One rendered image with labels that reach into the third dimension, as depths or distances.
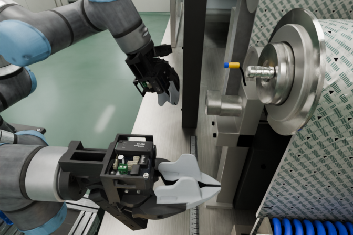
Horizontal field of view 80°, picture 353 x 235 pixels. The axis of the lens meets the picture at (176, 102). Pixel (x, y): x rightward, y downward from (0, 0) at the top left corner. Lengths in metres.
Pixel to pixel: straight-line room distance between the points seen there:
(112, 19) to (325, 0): 0.39
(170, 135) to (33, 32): 0.44
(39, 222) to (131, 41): 0.37
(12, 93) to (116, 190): 0.66
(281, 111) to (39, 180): 0.31
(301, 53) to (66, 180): 0.31
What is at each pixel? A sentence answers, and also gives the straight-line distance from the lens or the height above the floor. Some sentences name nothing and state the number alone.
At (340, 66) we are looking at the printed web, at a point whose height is 1.29.
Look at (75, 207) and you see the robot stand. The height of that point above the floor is 0.23.
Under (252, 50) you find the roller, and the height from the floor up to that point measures 1.22.
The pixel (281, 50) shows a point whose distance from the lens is 0.26.
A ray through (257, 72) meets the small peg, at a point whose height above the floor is 1.26.
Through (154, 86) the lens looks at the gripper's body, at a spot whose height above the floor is 1.11.
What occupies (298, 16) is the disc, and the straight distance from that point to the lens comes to 0.27.
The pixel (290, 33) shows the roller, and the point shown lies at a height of 1.30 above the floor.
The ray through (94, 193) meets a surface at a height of 1.10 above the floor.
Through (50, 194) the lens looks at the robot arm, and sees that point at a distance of 0.34.
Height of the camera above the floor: 1.37
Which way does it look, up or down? 36 degrees down
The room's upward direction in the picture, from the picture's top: straight up
